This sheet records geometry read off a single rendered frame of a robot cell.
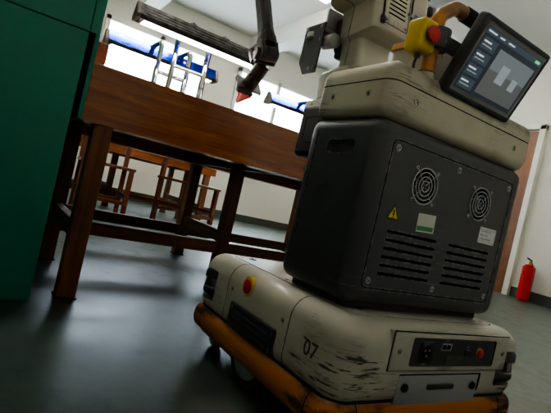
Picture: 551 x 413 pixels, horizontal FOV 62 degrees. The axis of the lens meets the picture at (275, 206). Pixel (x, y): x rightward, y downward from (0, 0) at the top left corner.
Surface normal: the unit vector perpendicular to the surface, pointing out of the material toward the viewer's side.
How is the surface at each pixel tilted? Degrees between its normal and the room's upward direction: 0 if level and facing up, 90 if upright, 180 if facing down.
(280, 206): 90
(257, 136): 90
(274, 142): 90
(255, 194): 90
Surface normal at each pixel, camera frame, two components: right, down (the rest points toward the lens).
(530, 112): -0.82, -0.18
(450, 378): 0.52, 0.13
